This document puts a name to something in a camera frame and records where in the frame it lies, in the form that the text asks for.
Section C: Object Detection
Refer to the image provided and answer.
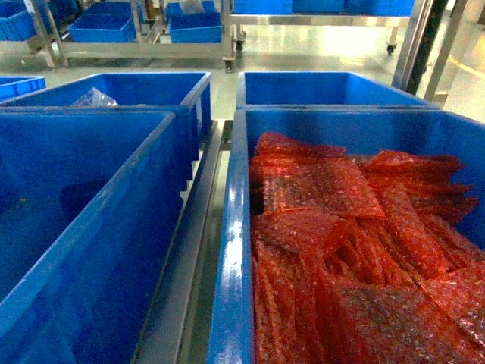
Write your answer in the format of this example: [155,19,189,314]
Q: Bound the empty blue bin rear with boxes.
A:
[236,71,436,109]

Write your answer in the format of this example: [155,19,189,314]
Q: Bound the empty blue bin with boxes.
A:
[1,110,197,363]
[236,71,436,109]

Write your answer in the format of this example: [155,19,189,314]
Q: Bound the blue bin with plastic bag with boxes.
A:
[1,72,212,136]

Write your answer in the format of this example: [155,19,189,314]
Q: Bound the blue bin with bubble wrap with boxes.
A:
[208,108,484,363]

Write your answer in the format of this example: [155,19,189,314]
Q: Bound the empty blue bin front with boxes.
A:
[1,110,197,363]

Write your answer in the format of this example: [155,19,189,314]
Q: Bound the steel shelf rack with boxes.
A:
[133,119,229,363]

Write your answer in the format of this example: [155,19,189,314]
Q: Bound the red bubble wrap bags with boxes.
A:
[249,132,484,363]

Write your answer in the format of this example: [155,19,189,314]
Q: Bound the clear plastic bag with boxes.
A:
[72,87,118,108]

